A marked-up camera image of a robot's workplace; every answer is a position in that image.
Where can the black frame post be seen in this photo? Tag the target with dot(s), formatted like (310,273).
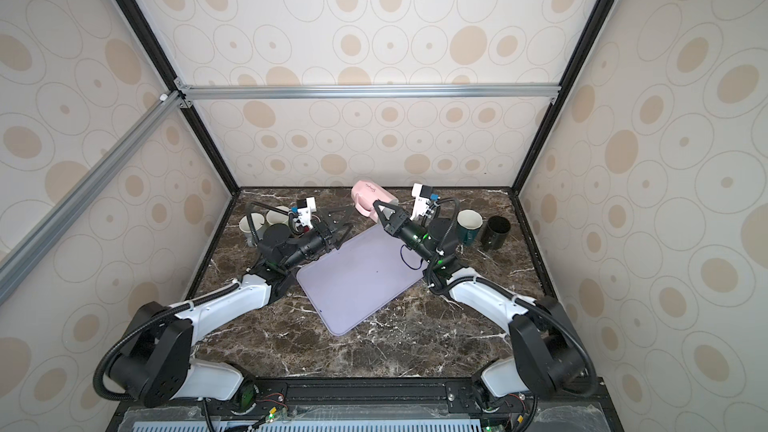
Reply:
(594,24)
(152,47)

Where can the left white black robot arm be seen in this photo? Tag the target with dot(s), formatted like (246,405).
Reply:
(153,362)

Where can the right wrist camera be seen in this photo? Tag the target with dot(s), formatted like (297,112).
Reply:
(425,203)

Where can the light green mug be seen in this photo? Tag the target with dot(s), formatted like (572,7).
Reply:
(278,215)

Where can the pink faceted mug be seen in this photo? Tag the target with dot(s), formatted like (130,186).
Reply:
(364,193)

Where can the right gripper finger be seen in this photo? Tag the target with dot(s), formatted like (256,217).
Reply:
(397,213)
(380,208)

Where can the black mug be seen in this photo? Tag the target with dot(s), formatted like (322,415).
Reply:
(495,233)

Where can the lavender plastic tray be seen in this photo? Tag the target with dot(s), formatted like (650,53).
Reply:
(348,285)

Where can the left diagonal aluminium rail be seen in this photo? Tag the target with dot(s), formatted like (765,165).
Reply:
(22,260)

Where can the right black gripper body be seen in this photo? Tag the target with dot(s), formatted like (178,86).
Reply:
(402,226)

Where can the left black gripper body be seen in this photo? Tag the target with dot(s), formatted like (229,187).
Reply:
(318,240)

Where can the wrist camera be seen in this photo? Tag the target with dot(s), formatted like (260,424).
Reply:
(300,217)
(425,203)

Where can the horizontal aluminium rail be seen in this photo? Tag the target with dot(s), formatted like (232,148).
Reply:
(376,91)

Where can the grey mug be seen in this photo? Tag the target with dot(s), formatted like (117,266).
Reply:
(252,226)

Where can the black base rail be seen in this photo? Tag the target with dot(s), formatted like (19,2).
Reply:
(376,404)

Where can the dark green mug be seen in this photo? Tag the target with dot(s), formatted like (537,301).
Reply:
(469,224)

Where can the right black frame post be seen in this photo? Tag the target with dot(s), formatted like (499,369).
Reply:
(594,24)

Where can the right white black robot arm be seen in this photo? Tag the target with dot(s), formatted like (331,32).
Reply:
(547,357)

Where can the left black frame post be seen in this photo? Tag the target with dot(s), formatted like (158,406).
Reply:
(152,47)

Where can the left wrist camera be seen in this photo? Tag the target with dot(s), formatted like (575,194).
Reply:
(300,217)

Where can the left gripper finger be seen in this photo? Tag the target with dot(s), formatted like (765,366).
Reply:
(340,234)
(337,215)

